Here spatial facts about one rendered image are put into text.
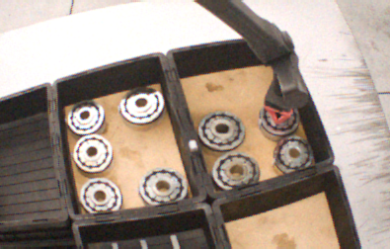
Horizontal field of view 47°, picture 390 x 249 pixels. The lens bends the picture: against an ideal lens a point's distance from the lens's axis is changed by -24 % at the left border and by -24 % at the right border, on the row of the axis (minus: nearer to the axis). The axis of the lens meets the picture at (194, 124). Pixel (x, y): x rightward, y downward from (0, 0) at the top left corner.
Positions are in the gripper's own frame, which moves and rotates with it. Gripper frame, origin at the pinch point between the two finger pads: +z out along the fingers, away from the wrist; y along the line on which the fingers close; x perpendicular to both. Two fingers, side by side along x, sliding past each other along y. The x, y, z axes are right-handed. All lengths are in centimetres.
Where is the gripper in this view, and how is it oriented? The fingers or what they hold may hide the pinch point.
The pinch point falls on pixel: (280, 113)
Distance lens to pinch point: 128.3
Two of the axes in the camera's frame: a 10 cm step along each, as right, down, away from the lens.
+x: -9.0, -3.4, 2.7
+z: 0.2, 5.9, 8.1
